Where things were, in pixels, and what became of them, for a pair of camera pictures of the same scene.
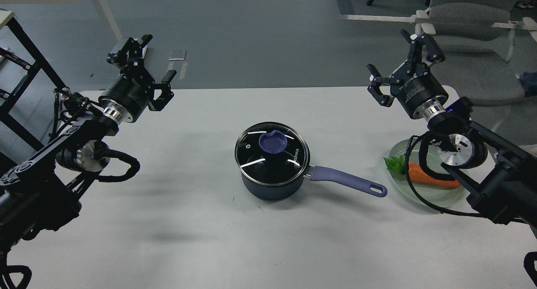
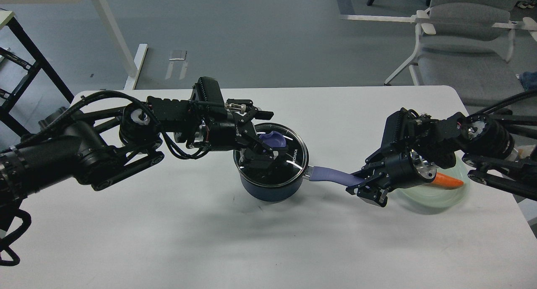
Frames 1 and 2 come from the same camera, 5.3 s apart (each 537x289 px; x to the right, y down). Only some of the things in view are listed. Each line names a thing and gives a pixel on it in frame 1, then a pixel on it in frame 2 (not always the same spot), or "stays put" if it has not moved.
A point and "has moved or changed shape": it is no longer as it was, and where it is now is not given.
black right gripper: [422, 95] -> [394, 167]
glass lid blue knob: [275, 142] has moved or changed shape
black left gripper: [127, 98] -> [231, 129]
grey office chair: [472, 27] stays put
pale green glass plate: [440, 196] stays put
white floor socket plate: [175, 55] stays put
